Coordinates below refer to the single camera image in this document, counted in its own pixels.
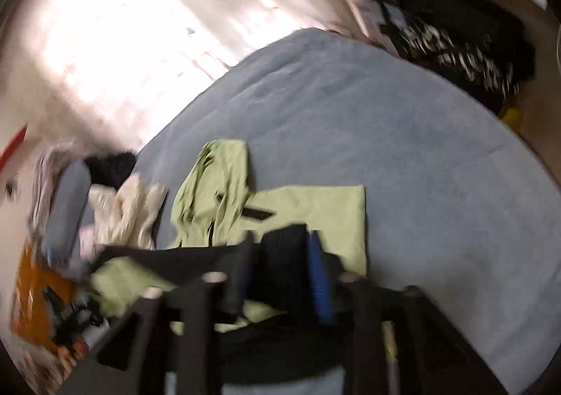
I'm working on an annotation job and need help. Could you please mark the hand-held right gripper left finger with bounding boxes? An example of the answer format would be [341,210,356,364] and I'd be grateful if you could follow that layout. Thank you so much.
[59,230,259,395]

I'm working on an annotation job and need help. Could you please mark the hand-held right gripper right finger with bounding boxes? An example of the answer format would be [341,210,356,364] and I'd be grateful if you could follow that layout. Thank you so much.
[304,230,509,395]

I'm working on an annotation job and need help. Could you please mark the green and black hooded jacket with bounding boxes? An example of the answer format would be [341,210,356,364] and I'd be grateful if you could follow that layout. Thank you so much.
[88,140,399,378]

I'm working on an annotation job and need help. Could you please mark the white puffer jacket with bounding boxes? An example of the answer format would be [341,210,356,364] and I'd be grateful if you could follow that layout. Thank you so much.
[88,176,169,251]

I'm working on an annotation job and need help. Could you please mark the black and patterned clothes pile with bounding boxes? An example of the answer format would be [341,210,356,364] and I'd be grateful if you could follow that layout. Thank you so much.
[351,0,538,115]

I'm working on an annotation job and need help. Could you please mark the blue folded fleece blanket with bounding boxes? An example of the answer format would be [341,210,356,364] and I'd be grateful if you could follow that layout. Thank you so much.
[41,158,95,277]

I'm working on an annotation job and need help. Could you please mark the pale floral blanket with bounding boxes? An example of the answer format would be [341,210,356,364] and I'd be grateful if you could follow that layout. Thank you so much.
[26,141,77,238]

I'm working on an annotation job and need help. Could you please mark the black fuzzy cloth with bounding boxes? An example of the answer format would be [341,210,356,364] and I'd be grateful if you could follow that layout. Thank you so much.
[83,152,137,192]

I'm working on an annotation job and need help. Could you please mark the black and white patterned cloth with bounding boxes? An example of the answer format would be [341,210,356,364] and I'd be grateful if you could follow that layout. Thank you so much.
[394,22,522,93]

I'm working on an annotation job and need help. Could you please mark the white leaf print curtain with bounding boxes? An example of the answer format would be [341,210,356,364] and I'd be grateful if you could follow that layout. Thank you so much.
[13,0,364,150]

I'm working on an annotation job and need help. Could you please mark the red wall shelf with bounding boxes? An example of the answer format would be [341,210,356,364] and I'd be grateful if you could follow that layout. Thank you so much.
[0,125,29,168]

